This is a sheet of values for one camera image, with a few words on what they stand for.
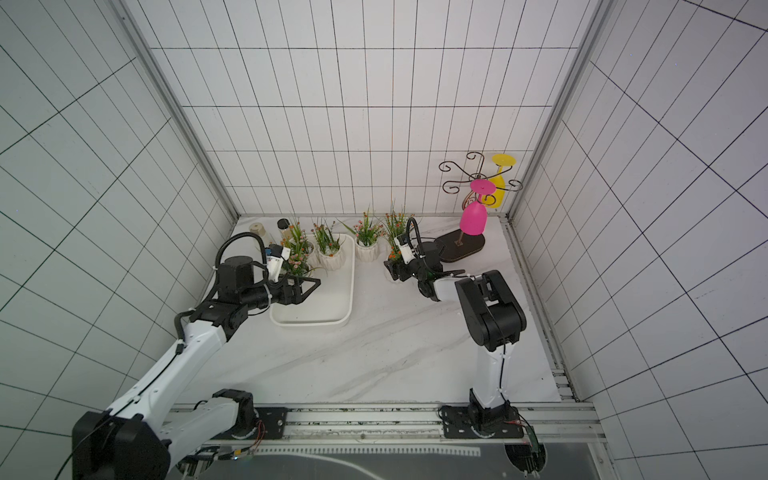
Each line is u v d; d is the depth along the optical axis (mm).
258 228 1025
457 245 1067
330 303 880
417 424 743
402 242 858
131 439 375
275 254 699
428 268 776
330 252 992
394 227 1005
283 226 1037
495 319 513
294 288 681
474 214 897
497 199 797
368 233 972
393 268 883
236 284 597
